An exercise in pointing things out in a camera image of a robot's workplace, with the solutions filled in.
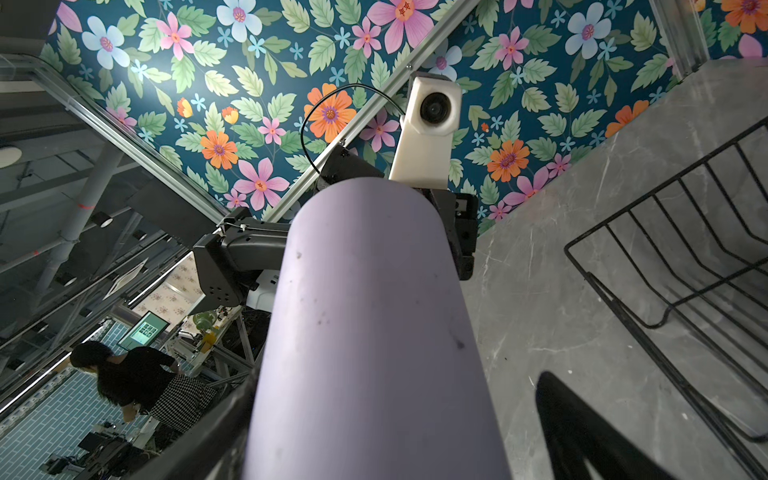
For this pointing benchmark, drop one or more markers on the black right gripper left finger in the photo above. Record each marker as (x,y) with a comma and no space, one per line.
(215,447)

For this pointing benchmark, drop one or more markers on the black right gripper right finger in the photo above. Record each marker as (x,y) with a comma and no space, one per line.
(580,442)

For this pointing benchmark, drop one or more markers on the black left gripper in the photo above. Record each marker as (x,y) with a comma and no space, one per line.
(456,210)

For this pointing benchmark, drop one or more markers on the lilac plastic cup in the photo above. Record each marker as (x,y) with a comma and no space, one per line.
(371,368)

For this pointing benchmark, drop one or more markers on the black wire dish rack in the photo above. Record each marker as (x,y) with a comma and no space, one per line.
(683,267)

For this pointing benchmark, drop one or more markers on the person in black top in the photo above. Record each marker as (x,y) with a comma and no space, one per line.
(145,381)

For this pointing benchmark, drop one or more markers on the green computer monitor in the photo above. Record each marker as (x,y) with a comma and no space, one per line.
(144,333)

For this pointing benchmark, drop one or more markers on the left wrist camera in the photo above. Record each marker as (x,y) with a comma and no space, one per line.
(423,154)

